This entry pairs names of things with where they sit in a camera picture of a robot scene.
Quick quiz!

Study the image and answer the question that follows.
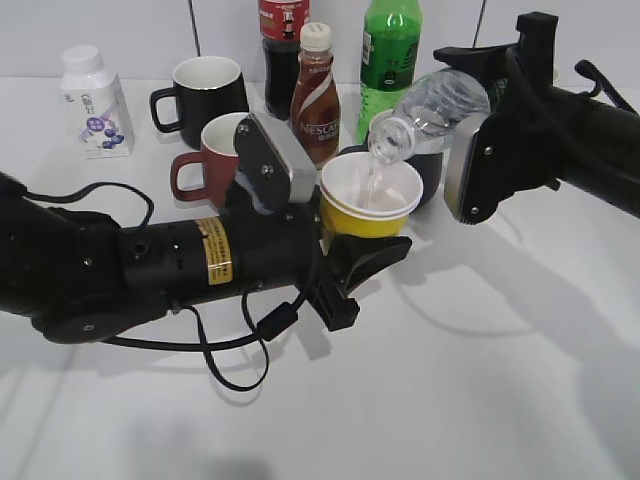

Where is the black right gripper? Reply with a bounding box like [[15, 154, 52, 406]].
[[433, 13, 561, 200]]

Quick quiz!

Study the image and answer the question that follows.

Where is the brown Nescafe coffee bottle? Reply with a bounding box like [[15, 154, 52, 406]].
[[290, 22, 341, 170]]

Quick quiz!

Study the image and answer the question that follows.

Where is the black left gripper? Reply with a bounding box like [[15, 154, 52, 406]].
[[219, 184, 412, 331]]

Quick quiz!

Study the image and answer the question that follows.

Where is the cola bottle red label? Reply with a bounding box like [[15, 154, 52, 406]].
[[258, 0, 311, 120]]

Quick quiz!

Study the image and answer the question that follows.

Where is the white yogurt carton bottle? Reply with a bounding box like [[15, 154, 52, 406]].
[[60, 45, 135, 159]]

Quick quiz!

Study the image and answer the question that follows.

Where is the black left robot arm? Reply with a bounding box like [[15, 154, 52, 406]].
[[1, 176, 412, 347]]

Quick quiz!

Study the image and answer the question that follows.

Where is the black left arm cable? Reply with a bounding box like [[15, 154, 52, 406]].
[[24, 182, 311, 391]]

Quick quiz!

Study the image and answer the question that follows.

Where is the yellow paper cup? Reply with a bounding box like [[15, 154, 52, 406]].
[[320, 152, 424, 239]]

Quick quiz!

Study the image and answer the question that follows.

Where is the black ceramic mug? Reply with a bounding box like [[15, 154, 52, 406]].
[[149, 56, 249, 149]]

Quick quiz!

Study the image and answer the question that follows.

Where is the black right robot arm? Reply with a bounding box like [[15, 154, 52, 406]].
[[433, 11, 639, 225]]

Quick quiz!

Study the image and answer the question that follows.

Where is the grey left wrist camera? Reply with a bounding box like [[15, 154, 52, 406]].
[[234, 112, 317, 212]]

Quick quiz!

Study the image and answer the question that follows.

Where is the green soda bottle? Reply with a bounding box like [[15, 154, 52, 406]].
[[357, 0, 423, 142]]

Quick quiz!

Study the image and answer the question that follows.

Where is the dark grey ceramic mug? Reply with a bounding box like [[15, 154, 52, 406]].
[[338, 144, 443, 209]]

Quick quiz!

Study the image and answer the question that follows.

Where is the clear water bottle green label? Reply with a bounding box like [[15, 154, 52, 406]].
[[368, 68, 491, 165]]

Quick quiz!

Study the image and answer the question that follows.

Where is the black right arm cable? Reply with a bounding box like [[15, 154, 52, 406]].
[[504, 47, 640, 166]]

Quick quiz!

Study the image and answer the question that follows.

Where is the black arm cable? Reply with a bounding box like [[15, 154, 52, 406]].
[[504, 47, 640, 166], [24, 182, 311, 391]]

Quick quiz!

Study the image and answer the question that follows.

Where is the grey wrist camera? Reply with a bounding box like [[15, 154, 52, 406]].
[[234, 112, 317, 212], [444, 113, 515, 225]]

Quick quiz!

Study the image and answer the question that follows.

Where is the red ceramic mug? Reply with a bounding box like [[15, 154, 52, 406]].
[[170, 112, 248, 209]]

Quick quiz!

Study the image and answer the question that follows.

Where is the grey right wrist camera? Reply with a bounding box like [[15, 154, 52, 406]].
[[444, 113, 515, 225]]

